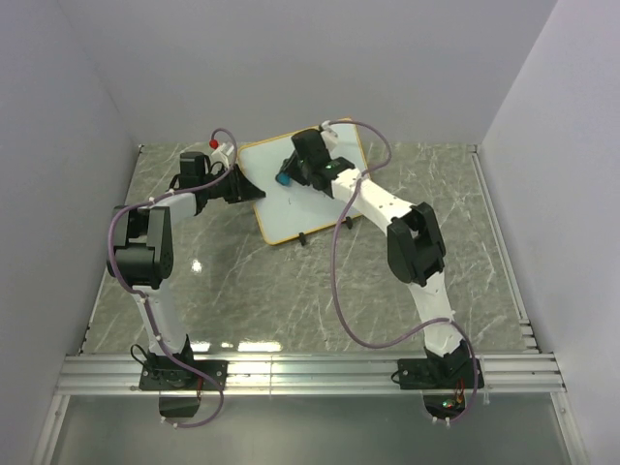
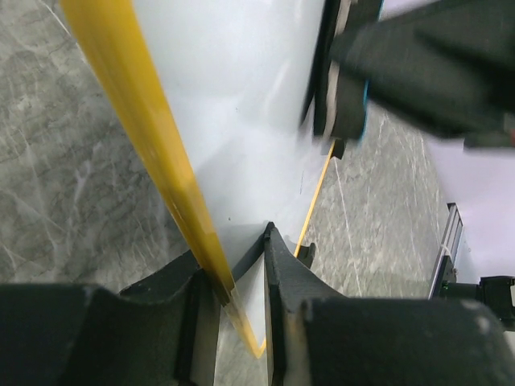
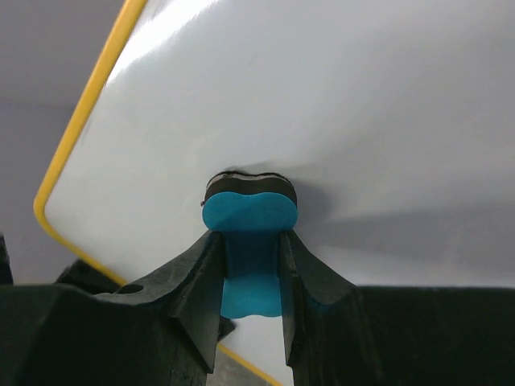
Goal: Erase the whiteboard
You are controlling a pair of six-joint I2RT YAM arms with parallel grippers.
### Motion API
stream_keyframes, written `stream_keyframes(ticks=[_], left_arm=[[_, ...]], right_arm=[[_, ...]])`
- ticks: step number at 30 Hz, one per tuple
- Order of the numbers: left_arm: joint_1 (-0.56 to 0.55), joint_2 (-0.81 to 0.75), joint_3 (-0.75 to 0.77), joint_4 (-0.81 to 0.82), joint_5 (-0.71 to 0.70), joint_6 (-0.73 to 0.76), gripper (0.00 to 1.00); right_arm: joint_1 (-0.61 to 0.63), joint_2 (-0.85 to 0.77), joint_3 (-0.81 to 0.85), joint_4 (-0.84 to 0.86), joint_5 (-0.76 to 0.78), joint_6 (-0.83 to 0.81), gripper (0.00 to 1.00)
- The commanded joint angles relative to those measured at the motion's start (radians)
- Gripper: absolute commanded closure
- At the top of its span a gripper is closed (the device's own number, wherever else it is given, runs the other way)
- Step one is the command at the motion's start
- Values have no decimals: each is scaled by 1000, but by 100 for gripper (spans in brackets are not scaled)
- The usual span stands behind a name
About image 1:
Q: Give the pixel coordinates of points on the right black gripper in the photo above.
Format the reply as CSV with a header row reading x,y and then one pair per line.
x,y
292,170

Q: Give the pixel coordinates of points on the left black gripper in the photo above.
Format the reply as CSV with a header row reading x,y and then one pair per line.
x,y
241,189

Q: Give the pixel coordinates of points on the blue whiteboard eraser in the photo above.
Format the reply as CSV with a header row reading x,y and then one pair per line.
x,y
283,179

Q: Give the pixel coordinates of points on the yellow framed whiteboard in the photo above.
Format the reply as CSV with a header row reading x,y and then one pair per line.
x,y
286,210

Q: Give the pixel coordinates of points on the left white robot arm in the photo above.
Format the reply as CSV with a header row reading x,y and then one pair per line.
x,y
140,246

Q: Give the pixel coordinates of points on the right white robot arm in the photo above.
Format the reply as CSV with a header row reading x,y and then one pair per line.
x,y
415,246

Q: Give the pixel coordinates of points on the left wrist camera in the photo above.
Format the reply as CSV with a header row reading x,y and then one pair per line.
x,y
223,154

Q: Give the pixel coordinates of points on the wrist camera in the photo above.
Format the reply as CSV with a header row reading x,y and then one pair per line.
x,y
223,154
329,136

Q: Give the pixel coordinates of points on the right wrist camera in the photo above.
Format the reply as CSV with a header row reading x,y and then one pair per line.
x,y
329,136

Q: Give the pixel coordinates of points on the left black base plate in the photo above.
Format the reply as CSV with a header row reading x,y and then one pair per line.
x,y
164,375

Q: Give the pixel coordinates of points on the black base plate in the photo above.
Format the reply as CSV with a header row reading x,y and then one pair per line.
x,y
164,375
427,373

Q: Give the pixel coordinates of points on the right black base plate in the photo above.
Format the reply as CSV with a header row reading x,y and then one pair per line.
x,y
427,373

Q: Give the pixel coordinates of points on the aluminium mounting rail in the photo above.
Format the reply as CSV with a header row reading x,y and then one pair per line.
x,y
294,375

